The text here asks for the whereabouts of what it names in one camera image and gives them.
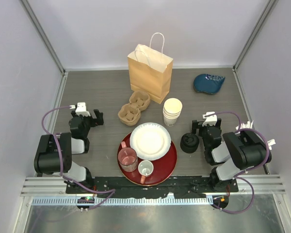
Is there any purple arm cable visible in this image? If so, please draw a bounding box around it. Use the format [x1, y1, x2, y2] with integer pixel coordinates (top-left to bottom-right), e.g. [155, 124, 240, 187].
[212, 111, 270, 214]
[42, 105, 116, 212]

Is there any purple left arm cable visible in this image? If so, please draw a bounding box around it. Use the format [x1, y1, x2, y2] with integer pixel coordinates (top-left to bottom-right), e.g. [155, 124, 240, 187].
[42, 105, 116, 212]

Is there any red cup of straws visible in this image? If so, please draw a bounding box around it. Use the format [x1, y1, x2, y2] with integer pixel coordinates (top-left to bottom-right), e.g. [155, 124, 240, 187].
[235, 121, 276, 150]

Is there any brown paper takeout bag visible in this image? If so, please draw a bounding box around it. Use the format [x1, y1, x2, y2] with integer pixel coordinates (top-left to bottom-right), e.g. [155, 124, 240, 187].
[128, 38, 173, 104]

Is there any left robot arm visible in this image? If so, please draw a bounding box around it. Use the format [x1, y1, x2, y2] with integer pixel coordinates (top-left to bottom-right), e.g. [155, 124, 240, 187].
[33, 109, 104, 194]

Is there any pink glass mug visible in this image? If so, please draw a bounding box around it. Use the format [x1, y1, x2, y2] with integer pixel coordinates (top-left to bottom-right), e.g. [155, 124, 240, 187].
[117, 141, 138, 172]

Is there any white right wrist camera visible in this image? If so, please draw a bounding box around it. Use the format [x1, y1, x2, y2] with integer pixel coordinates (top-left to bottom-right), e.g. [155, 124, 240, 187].
[202, 112, 218, 126]

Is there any blue ceramic dish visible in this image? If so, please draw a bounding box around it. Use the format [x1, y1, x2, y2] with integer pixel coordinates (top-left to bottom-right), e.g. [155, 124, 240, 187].
[193, 74, 226, 94]

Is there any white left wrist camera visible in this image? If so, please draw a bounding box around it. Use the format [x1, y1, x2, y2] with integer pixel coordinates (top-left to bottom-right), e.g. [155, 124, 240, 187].
[75, 102, 91, 117]

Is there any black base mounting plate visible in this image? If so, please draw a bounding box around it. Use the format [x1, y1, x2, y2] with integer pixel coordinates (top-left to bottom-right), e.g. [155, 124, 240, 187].
[81, 176, 239, 199]

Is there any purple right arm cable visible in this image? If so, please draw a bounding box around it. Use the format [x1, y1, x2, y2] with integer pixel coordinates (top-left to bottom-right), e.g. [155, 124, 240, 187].
[212, 111, 270, 214]

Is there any white paper plate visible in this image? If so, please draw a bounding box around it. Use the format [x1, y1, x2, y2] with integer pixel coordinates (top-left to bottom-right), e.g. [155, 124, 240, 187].
[129, 122, 172, 161]

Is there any stack of black cup lids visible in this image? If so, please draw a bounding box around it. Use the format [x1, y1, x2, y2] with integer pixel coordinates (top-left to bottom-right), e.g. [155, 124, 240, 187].
[180, 133, 199, 153]

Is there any brown cardboard cup carrier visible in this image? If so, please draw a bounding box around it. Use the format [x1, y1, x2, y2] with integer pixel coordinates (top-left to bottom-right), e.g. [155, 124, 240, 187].
[118, 90, 151, 126]

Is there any white and pink ceramic mug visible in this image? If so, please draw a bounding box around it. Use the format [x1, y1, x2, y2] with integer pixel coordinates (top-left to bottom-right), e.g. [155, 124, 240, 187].
[138, 160, 154, 184]

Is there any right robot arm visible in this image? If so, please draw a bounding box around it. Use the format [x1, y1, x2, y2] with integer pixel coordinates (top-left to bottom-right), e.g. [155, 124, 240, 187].
[192, 118, 272, 192]

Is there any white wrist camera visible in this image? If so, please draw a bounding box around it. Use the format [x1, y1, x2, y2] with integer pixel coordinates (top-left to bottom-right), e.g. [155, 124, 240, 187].
[202, 112, 218, 126]
[75, 102, 91, 117]

